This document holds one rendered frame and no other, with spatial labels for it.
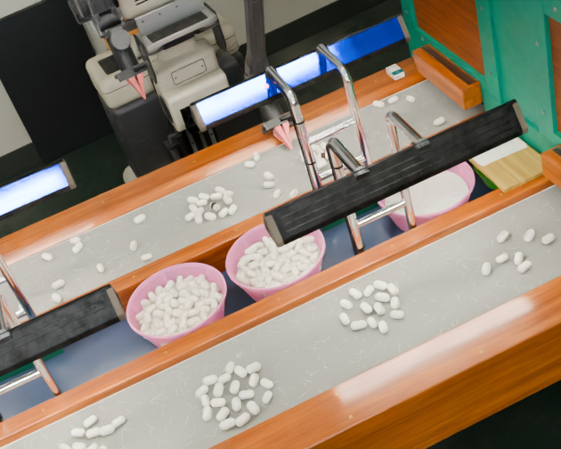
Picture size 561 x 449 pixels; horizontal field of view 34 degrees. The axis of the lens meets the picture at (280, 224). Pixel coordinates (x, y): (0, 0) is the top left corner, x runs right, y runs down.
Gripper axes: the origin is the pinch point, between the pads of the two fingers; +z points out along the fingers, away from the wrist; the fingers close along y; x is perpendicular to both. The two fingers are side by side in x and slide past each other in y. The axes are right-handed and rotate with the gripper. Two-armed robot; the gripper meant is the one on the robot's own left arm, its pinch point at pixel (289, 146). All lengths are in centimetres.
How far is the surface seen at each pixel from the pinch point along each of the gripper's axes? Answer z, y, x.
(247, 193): 9.2, -18.4, -5.2
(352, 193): 36, -7, -72
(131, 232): 4, -53, -1
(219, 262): 25.9, -35.0, -15.2
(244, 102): -6.0, -12.5, -35.8
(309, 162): 15.2, -3.6, -32.0
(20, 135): -108, -83, 167
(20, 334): 33, -82, -73
